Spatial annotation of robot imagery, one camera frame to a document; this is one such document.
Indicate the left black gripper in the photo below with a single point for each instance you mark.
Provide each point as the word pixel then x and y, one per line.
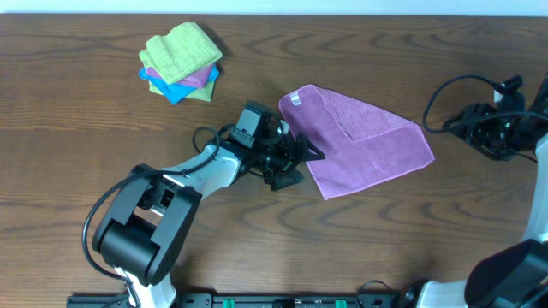
pixel 292 158

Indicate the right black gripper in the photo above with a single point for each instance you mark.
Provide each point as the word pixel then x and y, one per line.
pixel 473 133

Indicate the purple microfiber cloth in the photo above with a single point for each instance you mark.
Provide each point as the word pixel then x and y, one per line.
pixel 363 144

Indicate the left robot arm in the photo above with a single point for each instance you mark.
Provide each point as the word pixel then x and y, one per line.
pixel 136 230

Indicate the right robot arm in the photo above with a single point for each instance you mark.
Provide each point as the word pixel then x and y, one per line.
pixel 516 276

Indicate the purple folded cloth in stack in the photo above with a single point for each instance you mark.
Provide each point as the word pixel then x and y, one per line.
pixel 196 79

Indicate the blue folded cloth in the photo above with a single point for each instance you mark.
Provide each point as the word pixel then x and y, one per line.
pixel 174 92

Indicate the top green folded cloth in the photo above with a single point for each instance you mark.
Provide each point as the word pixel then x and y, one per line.
pixel 184 50

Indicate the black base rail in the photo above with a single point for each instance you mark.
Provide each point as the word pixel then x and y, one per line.
pixel 205 300

